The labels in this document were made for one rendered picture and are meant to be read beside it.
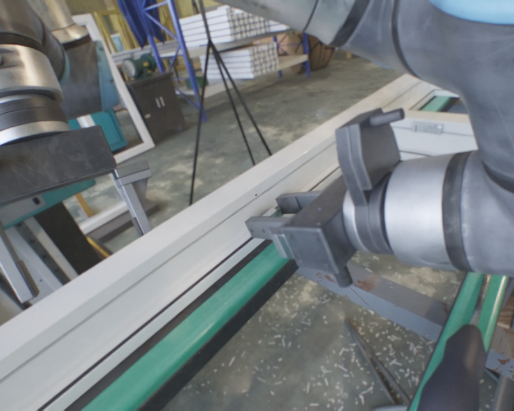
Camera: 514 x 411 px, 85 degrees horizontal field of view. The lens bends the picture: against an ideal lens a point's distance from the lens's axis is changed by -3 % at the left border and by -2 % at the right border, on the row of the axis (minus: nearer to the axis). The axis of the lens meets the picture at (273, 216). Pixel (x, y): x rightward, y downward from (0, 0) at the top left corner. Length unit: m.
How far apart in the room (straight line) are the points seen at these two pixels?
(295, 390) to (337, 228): 1.00
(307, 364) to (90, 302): 1.03
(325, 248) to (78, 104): 0.69
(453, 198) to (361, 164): 0.07
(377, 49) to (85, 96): 0.67
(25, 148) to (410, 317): 0.45
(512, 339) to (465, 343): 0.11
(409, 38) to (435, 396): 0.22
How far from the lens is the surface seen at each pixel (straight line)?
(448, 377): 0.25
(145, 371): 0.33
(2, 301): 1.23
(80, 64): 0.80
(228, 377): 1.29
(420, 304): 0.38
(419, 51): 0.19
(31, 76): 0.39
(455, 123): 0.56
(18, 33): 0.41
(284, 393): 1.22
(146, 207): 2.43
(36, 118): 0.38
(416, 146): 0.59
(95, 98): 0.81
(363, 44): 0.25
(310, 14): 0.24
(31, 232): 1.11
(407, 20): 0.20
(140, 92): 3.95
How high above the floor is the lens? 1.12
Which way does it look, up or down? 35 degrees down
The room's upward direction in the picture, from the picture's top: 11 degrees counter-clockwise
